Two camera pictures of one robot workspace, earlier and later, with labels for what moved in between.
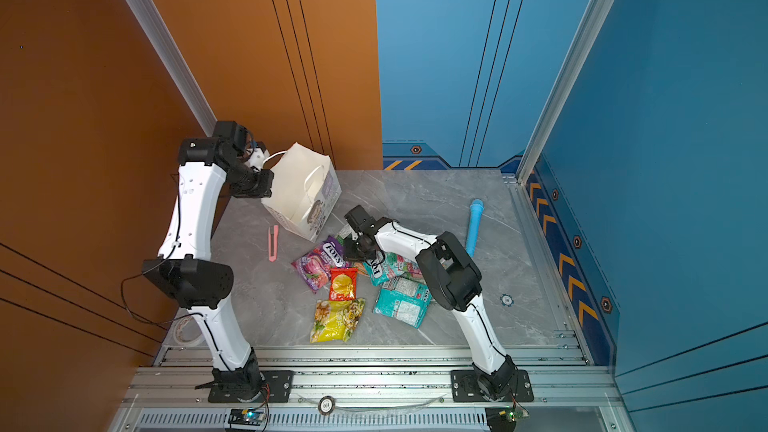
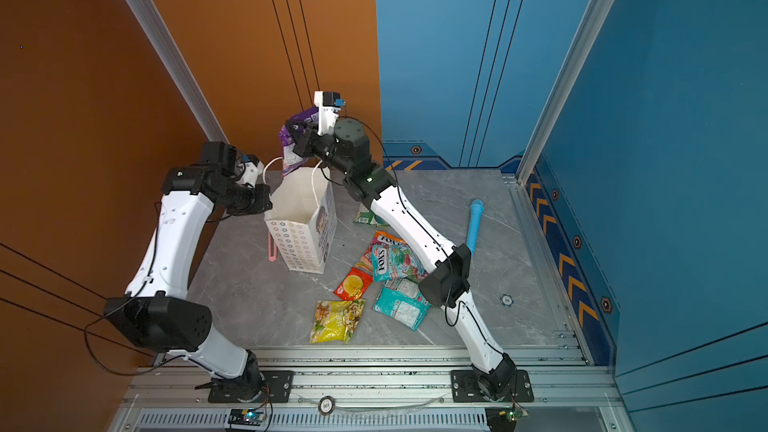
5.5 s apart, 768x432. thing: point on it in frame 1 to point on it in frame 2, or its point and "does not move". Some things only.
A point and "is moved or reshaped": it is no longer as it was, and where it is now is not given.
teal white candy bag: [403, 300] does not move
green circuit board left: [247, 416] does not move
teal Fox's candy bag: [385, 267] does not move
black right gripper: [350, 256] to [308, 144]
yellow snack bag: [336, 320] does not move
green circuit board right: [504, 418] does not move
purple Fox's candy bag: [315, 266] to [292, 161]
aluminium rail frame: [373, 389] does not move
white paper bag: [305, 190] is moved or reshaped
